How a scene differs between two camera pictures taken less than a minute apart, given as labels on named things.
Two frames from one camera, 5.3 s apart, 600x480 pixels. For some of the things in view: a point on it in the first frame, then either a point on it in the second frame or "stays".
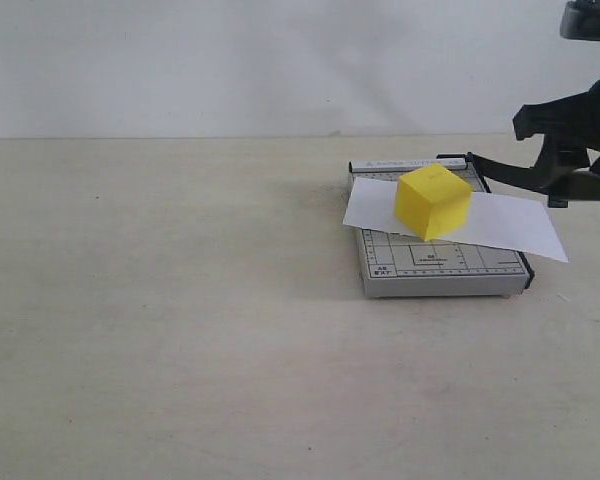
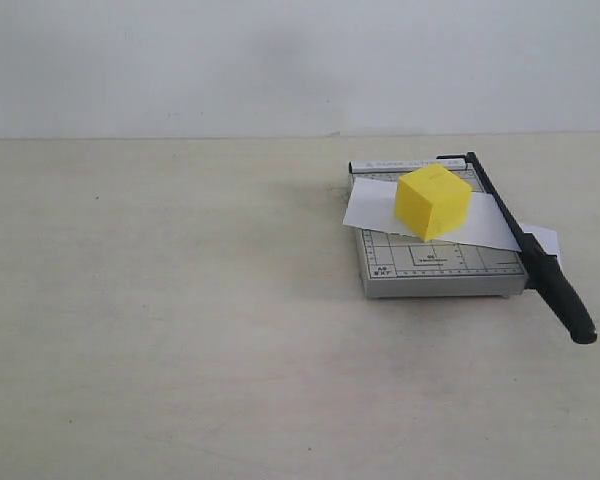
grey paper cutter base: (397, 264) stays
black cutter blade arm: (559, 186) → (541, 264)
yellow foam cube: (433, 201) stays
